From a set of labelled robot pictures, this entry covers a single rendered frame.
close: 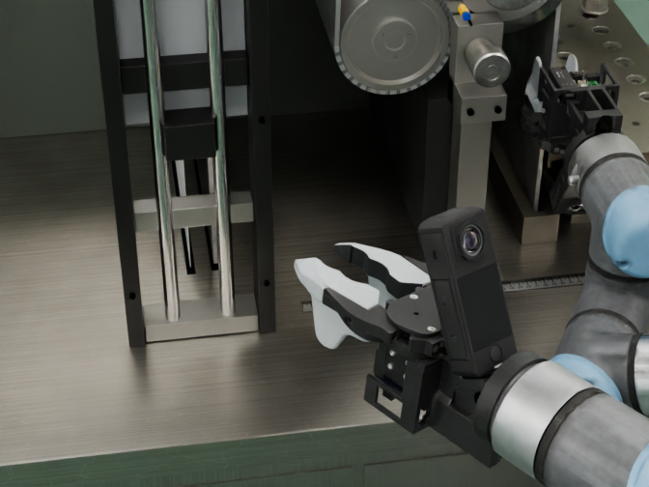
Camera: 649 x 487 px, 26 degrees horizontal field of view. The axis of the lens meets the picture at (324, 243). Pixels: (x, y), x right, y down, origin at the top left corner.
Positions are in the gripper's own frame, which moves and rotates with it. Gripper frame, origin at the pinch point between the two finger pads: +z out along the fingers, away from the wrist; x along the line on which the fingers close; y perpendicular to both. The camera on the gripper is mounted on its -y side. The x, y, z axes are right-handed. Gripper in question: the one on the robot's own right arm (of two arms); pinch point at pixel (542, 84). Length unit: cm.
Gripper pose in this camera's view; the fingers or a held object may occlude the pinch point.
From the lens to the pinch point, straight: 162.6
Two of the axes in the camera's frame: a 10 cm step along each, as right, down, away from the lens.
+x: -9.9, 0.9, -1.3
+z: -1.6, -5.7, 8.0
